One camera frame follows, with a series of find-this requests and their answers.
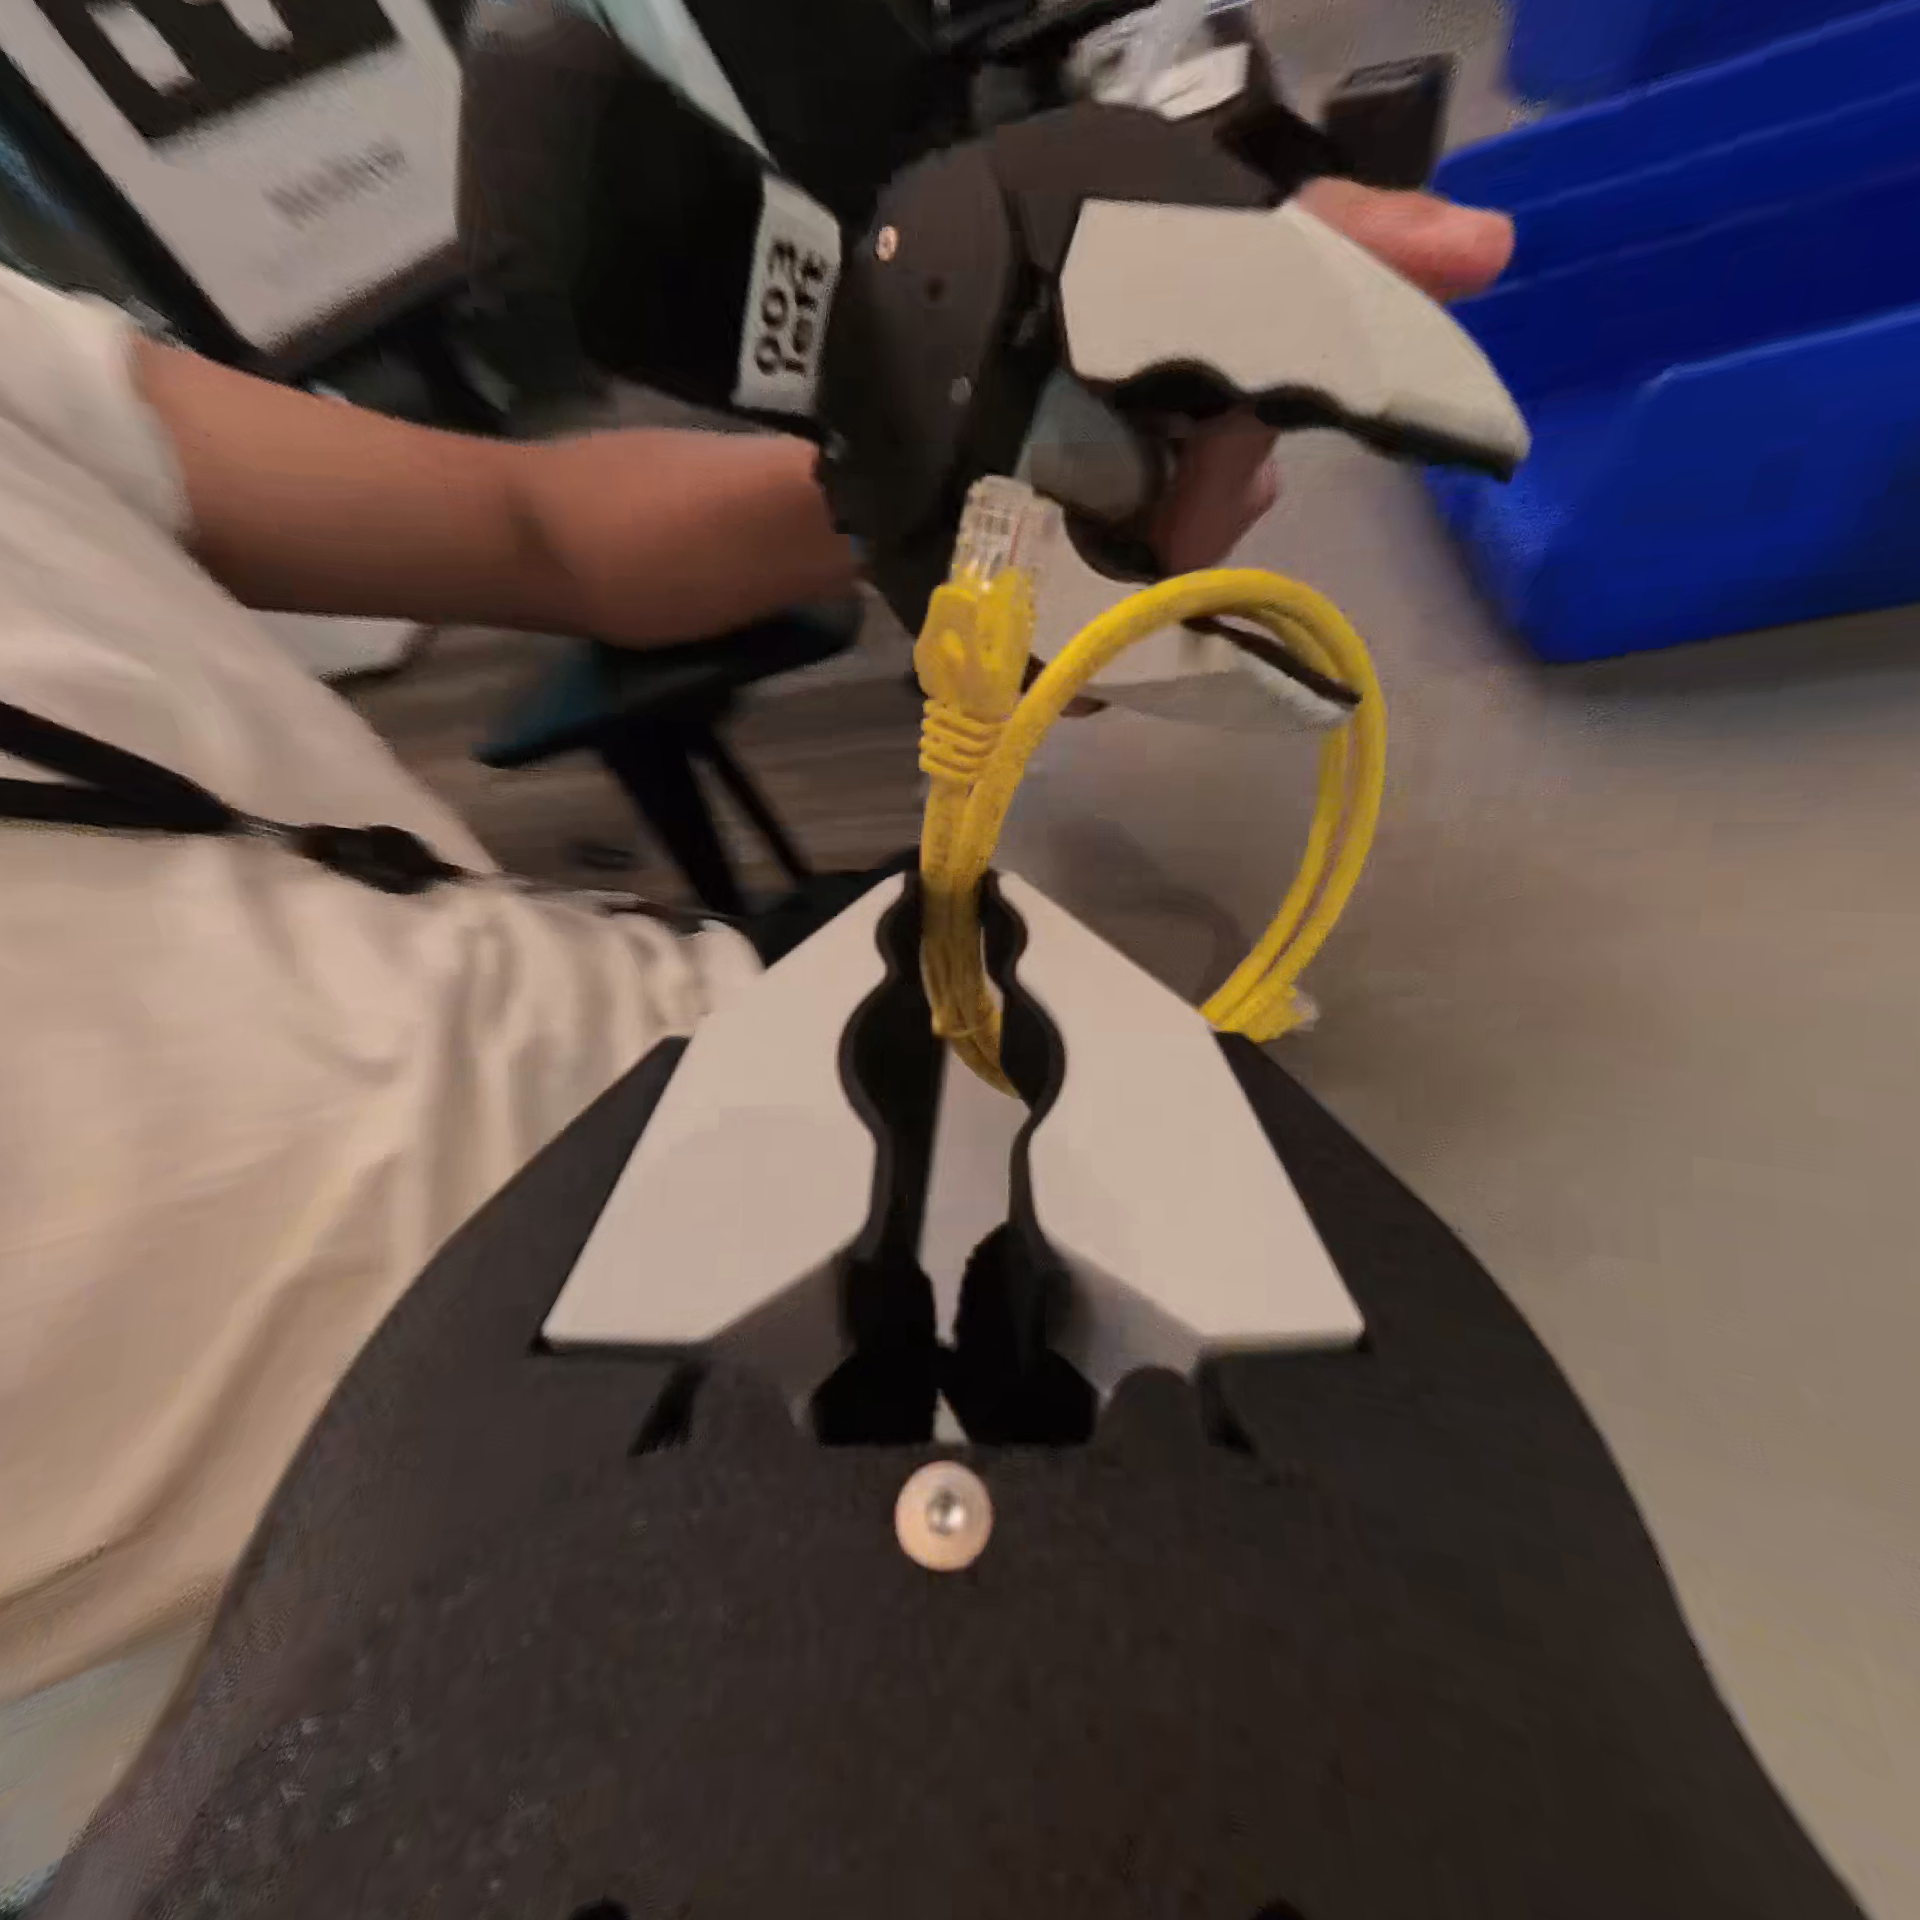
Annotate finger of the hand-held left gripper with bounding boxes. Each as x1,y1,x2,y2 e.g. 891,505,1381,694
1069,605,1365,739
1057,194,1537,486

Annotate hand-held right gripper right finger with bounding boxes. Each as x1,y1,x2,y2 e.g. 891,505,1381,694
956,870,1369,1446

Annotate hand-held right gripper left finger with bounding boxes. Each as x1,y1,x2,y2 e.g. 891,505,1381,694
541,872,948,1442

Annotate yellow ethernet cable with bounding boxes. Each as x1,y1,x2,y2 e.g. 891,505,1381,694
912,476,1390,1104

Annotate blue storage bin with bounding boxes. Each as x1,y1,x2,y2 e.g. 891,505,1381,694
1422,0,1920,666

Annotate person's left forearm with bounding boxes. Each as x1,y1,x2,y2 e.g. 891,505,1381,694
132,336,528,639

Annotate person's white shirt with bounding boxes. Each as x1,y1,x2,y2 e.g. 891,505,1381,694
0,262,769,1697

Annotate black lanyard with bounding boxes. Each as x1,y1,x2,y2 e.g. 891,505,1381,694
0,702,708,935

